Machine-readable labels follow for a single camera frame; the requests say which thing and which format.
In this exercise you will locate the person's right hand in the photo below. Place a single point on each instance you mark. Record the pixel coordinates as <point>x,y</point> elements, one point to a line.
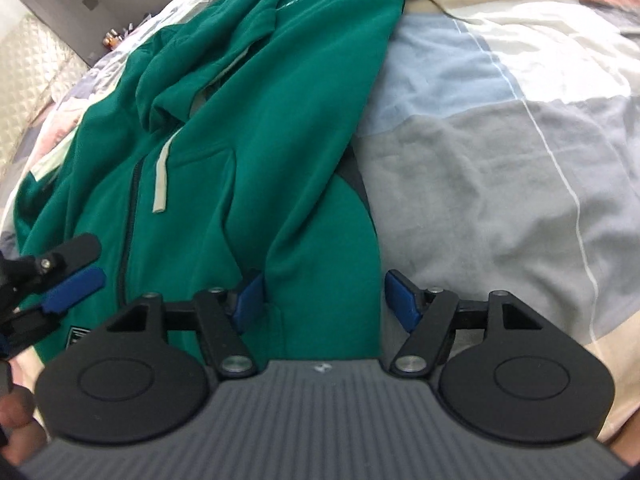
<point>27,437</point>

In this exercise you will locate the beige quilted headboard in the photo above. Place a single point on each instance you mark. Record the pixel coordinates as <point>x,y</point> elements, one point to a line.
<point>37,68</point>

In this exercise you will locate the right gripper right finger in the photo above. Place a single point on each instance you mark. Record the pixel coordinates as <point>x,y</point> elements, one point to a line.
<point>409,304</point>

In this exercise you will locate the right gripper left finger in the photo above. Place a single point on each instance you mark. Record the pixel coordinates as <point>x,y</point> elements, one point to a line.
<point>242,305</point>

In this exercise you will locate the green zip hoodie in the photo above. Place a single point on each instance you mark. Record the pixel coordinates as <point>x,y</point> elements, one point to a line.
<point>250,135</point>

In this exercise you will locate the patchwork colour bed quilt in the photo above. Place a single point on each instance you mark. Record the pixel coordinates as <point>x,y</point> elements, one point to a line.
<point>500,135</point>

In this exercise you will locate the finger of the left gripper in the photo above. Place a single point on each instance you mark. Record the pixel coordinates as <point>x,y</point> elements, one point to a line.
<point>52,267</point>
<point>21,329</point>

